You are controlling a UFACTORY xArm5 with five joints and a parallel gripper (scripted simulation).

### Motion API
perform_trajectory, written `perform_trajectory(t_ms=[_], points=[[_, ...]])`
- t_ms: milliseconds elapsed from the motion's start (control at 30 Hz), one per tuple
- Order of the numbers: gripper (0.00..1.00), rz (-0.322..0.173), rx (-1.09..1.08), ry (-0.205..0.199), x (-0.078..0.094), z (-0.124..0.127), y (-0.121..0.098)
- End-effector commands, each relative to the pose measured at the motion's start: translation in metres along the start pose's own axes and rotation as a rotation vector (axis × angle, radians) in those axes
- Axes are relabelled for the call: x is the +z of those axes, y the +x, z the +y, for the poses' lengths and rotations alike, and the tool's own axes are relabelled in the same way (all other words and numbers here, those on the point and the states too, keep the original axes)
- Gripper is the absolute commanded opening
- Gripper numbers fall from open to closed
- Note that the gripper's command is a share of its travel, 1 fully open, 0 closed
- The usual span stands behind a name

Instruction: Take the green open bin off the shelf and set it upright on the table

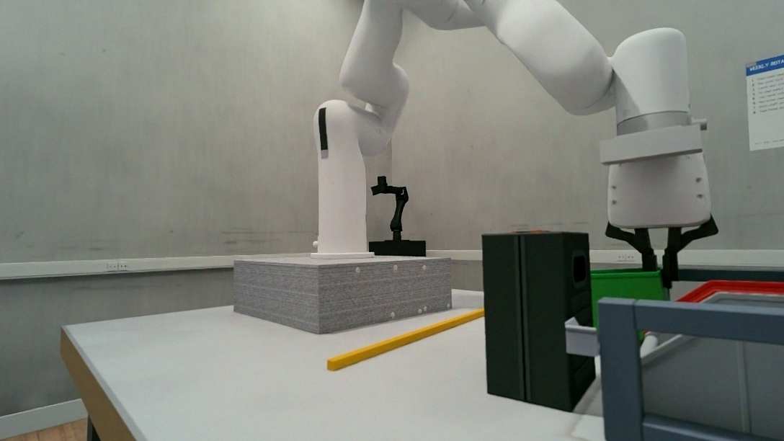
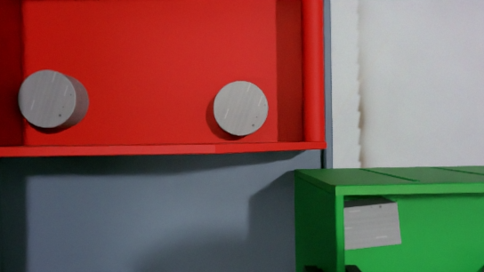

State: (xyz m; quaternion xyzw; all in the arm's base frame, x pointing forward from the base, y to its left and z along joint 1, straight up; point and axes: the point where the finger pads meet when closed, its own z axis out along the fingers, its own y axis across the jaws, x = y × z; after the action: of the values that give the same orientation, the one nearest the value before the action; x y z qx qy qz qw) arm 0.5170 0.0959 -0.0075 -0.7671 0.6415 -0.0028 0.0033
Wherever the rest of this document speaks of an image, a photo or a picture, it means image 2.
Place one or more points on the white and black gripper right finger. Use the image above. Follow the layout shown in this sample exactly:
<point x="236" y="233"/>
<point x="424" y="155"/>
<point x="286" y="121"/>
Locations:
<point x="352" y="268"/>

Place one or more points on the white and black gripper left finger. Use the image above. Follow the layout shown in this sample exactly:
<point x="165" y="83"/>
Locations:
<point x="312" y="268"/>

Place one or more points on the green bin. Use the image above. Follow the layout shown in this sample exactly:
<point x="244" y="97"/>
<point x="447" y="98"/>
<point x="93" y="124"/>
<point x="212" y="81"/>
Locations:
<point x="439" y="232"/>

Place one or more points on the grey metal block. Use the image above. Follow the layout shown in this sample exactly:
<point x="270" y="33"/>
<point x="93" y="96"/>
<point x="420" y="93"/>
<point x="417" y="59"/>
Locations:
<point x="370" y="222"/>

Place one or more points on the red open bin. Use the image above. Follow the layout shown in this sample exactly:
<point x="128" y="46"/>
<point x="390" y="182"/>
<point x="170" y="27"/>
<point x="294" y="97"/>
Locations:
<point x="152" y="69"/>

